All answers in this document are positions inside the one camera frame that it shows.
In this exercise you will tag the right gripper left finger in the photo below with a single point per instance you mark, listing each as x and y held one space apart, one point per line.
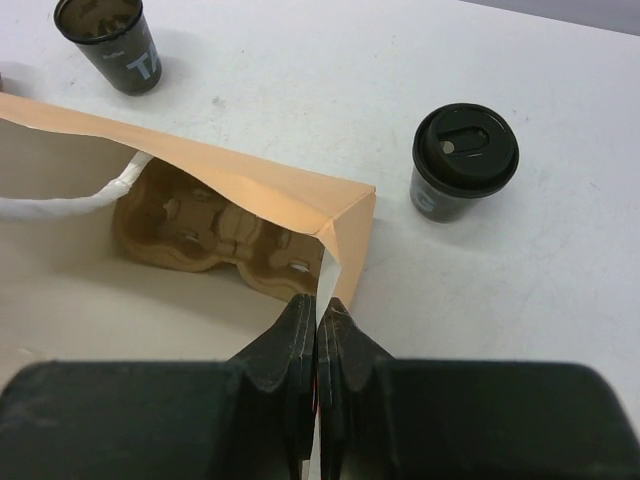
249 417

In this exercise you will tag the black cup lid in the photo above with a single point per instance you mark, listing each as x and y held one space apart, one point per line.
466 151

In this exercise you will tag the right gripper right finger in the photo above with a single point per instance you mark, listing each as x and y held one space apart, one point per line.
382 417

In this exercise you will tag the black takeout coffee cup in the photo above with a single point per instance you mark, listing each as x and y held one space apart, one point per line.
114 36

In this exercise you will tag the single brown cup carrier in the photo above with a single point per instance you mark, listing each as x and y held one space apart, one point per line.
172 220

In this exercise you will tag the brown paper takeout bag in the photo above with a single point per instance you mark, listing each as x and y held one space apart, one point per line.
69 290

